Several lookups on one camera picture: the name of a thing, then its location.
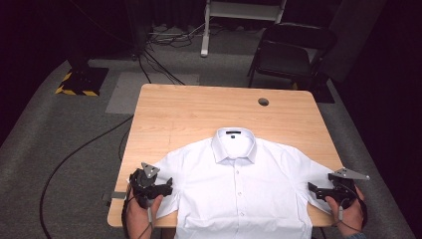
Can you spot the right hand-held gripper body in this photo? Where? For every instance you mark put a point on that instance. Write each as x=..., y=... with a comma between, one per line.
x=345, y=192

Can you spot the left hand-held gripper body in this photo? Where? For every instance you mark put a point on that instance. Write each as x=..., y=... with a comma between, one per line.
x=143, y=182

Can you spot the white button-up shirt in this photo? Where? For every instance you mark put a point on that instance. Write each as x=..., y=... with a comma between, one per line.
x=239, y=189

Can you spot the person's right hand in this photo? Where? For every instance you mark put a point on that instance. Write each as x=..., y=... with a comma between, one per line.
x=351, y=219

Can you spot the person's left hand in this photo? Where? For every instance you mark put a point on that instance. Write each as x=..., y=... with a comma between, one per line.
x=139, y=220

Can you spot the grey table edge clip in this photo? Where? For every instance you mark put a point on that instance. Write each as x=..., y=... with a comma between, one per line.
x=117, y=195

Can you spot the grey floor mat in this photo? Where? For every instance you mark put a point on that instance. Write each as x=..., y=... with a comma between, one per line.
x=132, y=93

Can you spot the black stand with striped base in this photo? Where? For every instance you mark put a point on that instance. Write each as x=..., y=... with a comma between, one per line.
x=83, y=81

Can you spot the black folding chair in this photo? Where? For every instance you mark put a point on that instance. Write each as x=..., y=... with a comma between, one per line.
x=285, y=56

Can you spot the grey leaning board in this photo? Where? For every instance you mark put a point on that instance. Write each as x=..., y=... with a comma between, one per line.
x=351, y=36

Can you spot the white desk frame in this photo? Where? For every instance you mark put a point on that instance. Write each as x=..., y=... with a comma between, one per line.
x=205, y=36

